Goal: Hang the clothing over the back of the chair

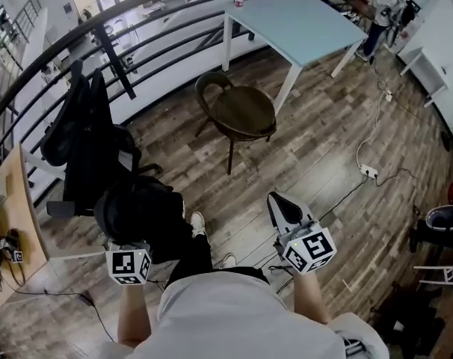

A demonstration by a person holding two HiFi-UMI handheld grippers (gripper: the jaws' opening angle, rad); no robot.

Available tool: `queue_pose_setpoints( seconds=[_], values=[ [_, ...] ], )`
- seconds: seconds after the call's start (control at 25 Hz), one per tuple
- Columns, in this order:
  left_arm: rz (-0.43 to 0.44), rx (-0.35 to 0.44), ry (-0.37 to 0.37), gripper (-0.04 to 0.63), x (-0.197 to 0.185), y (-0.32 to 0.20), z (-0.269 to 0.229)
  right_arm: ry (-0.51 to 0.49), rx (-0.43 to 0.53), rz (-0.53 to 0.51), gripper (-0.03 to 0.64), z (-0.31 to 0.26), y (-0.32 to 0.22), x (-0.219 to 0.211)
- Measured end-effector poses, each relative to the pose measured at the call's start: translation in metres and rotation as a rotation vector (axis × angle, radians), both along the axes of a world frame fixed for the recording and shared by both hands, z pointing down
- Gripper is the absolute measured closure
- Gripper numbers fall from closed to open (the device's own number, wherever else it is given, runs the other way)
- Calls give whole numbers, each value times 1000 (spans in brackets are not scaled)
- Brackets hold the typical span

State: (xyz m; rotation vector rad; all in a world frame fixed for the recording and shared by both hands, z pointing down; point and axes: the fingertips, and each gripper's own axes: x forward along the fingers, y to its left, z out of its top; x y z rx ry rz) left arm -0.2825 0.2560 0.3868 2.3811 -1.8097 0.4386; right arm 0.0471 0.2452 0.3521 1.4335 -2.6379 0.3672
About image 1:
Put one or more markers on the black mesh office chair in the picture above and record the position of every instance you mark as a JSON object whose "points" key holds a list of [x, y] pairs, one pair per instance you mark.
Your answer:
{"points": [[86, 140]]}

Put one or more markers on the white desk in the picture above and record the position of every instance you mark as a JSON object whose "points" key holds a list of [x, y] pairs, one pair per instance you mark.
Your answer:
{"points": [[426, 64]]}

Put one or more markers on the person's white shoe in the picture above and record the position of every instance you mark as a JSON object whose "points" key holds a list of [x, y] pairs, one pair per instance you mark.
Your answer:
{"points": [[229, 261], [198, 223]]}

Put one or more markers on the black clothing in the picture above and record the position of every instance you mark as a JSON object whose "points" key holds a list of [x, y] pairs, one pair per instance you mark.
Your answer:
{"points": [[137, 211]]}

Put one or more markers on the wooden desk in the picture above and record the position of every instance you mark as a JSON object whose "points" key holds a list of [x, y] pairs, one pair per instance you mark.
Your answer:
{"points": [[15, 215]]}

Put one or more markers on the dark brown wooden chair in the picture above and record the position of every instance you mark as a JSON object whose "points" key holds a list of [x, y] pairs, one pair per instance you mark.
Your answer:
{"points": [[243, 112]]}

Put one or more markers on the white power strip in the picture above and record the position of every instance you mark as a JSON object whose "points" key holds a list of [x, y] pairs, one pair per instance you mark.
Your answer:
{"points": [[369, 171]]}

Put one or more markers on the white stool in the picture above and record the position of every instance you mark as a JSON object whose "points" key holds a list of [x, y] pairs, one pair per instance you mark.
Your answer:
{"points": [[445, 271]]}

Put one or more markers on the light blue white-legged table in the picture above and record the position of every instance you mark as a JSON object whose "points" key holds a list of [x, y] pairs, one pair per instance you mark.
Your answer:
{"points": [[297, 24]]}

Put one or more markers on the white plug adapter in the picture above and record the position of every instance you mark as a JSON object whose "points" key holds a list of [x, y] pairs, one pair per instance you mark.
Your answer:
{"points": [[388, 96]]}

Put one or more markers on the person's black trousers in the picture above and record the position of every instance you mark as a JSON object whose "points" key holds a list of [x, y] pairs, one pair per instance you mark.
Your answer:
{"points": [[196, 256]]}

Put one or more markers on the grey plastic bin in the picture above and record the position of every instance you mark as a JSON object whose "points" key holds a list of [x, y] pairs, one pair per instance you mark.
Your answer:
{"points": [[443, 218]]}

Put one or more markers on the person's white right shoe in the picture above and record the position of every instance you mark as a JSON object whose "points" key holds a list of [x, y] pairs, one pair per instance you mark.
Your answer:
{"points": [[229, 261]]}

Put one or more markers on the person's left forearm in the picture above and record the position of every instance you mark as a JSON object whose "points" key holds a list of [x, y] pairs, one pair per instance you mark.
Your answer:
{"points": [[134, 312]]}

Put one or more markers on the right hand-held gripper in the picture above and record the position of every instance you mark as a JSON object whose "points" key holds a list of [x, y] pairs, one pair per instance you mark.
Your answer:
{"points": [[309, 251]]}

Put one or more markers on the person's white left shoe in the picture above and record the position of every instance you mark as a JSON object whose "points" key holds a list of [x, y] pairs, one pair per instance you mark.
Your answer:
{"points": [[198, 223]]}

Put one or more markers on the person's white shirt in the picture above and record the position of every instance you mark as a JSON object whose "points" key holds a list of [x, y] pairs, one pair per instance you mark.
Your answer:
{"points": [[241, 320]]}

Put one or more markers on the black bag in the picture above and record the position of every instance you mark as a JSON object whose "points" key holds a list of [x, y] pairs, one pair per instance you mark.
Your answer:
{"points": [[409, 320]]}

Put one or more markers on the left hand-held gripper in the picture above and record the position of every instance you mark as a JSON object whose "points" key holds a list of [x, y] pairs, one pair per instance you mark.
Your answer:
{"points": [[127, 269]]}

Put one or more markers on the person's right forearm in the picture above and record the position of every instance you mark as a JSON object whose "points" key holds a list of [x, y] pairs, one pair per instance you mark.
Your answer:
{"points": [[310, 295]]}

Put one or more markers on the black metal railing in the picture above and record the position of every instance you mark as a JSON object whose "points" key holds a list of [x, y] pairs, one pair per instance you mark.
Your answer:
{"points": [[110, 54]]}

